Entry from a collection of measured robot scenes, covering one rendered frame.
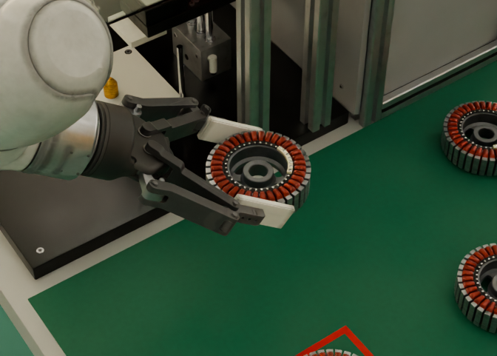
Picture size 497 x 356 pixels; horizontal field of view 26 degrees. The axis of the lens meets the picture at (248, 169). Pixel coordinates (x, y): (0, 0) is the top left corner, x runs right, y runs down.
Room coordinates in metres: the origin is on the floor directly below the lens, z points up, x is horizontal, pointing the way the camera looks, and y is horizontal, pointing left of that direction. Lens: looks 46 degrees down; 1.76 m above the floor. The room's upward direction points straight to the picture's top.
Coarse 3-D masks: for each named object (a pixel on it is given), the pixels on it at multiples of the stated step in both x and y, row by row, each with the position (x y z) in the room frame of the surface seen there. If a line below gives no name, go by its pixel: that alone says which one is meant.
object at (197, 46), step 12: (180, 24) 1.17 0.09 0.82; (192, 24) 1.17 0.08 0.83; (216, 24) 1.17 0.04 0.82; (180, 36) 1.15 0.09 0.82; (192, 36) 1.14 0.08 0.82; (204, 36) 1.14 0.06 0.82; (216, 36) 1.14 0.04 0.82; (228, 36) 1.14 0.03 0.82; (192, 48) 1.13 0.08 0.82; (204, 48) 1.12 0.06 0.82; (216, 48) 1.12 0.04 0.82; (228, 48) 1.13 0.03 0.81; (192, 60) 1.13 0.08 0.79; (204, 60) 1.11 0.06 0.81; (228, 60) 1.13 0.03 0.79; (192, 72) 1.13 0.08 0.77; (204, 72) 1.11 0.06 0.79
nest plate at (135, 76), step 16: (128, 48) 1.17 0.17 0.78; (112, 64) 1.13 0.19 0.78; (128, 64) 1.13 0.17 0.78; (144, 64) 1.13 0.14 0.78; (128, 80) 1.10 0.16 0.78; (144, 80) 1.10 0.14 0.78; (160, 80) 1.10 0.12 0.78; (144, 96) 1.07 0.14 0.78; (160, 96) 1.07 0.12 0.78; (176, 96) 1.07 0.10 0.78
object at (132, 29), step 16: (176, 0) 1.10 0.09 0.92; (208, 0) 1.13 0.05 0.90; (224, 0) 1.14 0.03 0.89; (144, 16) 1.07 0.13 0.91; (160, 16) 1.08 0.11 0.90; (176, 16) 1.09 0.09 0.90; (192, 16) 1.11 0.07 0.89; (208, 16) 1.13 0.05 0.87; (128, 32) 1.08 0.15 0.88; (144, 32) 1.07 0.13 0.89; (160, 32) 1.08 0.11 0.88; (208, 32) 1.13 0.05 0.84
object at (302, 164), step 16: (224, 144) 0.83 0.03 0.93; (240, 144) 0.83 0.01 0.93; (256, 144) 0.83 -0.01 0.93; (272, 144) 0.83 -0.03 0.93; (288, 144) 0.82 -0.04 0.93; (208, 160) 0.80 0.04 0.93; (224, 160) 0.80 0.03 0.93; (240, 160) 0.82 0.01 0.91; (256, 160) 0.81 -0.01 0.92; (272, 160) 0.82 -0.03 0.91; (288, 160) 0.80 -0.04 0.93; (304, 160) 0.80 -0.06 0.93; (208, 176) 0.78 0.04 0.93; (224, 176) 0.78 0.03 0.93; (240, 176) 0.80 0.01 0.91; (272, 176) 0.79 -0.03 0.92; (288, 176) 0.78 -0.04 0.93; (304, 176) 0.78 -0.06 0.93; (240, 192) 0.75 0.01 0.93; (256, 192) 0.75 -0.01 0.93; (272, 192) 0.76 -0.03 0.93; (288, 192) 0.75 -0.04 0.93; (304, 192) 0.77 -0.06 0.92
